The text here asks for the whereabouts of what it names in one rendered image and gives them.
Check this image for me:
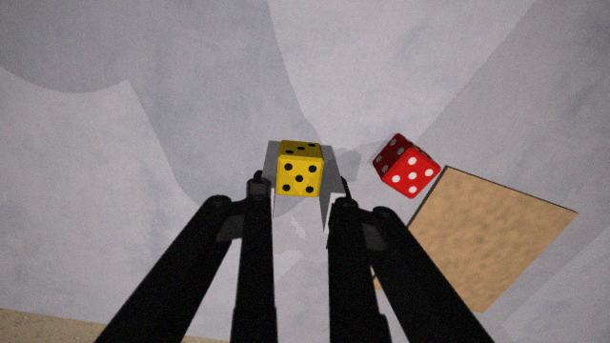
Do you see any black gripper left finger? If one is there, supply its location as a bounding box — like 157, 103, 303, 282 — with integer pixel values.
93, 140, 280, 343

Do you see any red die with white pips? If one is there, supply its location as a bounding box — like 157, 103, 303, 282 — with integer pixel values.
373, 133, 440, 199

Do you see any yellow die with black pips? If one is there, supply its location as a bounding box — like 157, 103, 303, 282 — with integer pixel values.
275, 140, 324, 197

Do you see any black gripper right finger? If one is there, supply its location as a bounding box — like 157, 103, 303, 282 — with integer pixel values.
319, 145, 495, 343

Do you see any tan mat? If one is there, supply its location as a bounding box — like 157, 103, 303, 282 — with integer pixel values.
406, 165, 578, 313

